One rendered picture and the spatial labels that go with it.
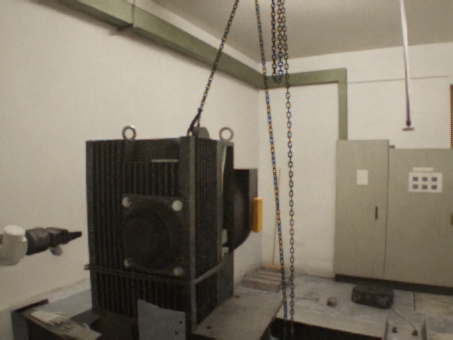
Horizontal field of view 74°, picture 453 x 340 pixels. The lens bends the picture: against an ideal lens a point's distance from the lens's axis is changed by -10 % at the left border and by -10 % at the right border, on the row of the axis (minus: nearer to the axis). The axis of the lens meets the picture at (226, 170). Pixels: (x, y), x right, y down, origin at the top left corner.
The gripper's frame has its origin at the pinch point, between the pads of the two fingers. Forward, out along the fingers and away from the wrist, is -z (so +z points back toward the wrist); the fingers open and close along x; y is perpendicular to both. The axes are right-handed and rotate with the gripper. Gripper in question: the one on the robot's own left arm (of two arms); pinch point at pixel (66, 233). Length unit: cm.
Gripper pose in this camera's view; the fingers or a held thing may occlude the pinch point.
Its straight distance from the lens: 135.3
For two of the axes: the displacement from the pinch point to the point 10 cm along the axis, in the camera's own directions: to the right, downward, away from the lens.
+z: -3.8, 0.3, -9.3
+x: -9.3, -0.1, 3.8
